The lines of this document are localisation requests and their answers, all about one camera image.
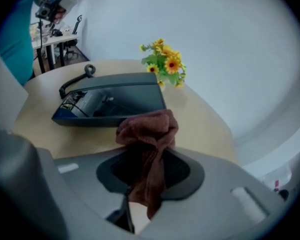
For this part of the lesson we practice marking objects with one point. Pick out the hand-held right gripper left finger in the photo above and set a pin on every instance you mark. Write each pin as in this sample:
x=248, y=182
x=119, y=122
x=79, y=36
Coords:
x=85, y=179

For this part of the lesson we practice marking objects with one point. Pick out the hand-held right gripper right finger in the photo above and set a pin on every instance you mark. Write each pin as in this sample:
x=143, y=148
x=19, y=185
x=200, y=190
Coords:
x=215, y=196

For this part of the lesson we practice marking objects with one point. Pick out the brown cloth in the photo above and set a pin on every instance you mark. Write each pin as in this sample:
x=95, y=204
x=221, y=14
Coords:
x=150, y=131

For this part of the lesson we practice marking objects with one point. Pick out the black desk telephone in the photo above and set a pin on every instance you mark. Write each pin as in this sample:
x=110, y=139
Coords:
x=120, y=101

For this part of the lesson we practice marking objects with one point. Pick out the person's left hand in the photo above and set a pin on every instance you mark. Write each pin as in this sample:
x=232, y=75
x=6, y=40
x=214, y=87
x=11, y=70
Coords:
x=59, y=15

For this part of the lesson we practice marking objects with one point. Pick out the black mesh office chair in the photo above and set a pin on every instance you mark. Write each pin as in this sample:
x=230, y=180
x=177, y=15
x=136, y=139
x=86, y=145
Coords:
x=76, y=26

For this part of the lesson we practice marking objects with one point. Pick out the white desk black legs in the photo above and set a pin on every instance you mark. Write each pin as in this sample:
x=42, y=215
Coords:
x=57, y=39

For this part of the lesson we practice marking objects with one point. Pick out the person's teal shirt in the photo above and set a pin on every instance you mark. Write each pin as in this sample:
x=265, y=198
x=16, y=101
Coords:
x=15, y=39

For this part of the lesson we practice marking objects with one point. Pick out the yellow flowers in white pot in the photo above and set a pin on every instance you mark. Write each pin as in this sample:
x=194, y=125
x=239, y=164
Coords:
x=171, y=64

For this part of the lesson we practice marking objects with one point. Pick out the small black camera box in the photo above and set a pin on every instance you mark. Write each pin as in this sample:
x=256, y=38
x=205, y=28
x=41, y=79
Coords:
x=43, y=12

